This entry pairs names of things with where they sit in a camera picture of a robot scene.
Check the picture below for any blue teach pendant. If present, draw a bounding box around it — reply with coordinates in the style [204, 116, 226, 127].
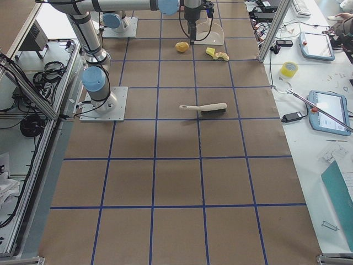
[298, 32, 335, 61]
[307, 91, 351, 136]

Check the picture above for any blue teach pendant near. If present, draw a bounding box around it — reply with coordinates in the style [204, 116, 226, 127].
[307, 91, 351, 136]

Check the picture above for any black coiled cable bundle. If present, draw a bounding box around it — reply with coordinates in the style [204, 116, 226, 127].
[20, 114, 45, 138]

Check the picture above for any yellow potato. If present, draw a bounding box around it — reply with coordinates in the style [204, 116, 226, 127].
[175, 42, 189, 53]

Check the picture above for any black power adapter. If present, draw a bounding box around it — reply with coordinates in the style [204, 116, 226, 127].
[281, 112, 304, 123]

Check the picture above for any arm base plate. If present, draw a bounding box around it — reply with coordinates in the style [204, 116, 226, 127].
[79, 87, 128, 122]
[103, 17, 138, 39]

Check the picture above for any aluminium frame post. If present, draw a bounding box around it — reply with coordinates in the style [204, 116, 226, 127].
[258, 0, 292, 63]

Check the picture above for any blue teach pendant far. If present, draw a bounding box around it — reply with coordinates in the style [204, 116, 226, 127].
[298, 32, 335, 61]

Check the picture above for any grey control box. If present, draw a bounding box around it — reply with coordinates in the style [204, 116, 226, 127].
[19, 20, 48, 52]

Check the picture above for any pale bread scrap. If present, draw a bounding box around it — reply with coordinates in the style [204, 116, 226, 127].
[213, 52, 229, 61]

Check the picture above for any yellow tape roll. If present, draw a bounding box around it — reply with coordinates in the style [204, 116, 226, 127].
[280, 61, 298, 79]

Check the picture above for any white hand brush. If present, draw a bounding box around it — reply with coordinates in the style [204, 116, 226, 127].
[179, 103, 227, 114]

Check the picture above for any teal notebook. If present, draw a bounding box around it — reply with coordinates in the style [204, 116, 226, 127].
[321, 161, 352, 237]

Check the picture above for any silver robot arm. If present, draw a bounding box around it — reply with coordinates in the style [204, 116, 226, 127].
[37, 1, 179, 115]

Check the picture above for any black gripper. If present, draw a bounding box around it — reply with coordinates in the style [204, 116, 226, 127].
[184, 5, 201, 45]

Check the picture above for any white plastic dustpan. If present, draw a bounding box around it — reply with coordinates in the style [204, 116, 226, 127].
[195, 18, 224, 45]

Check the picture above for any yellow sponge piece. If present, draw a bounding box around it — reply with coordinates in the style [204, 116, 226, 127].
[206, 47, 215, 57]

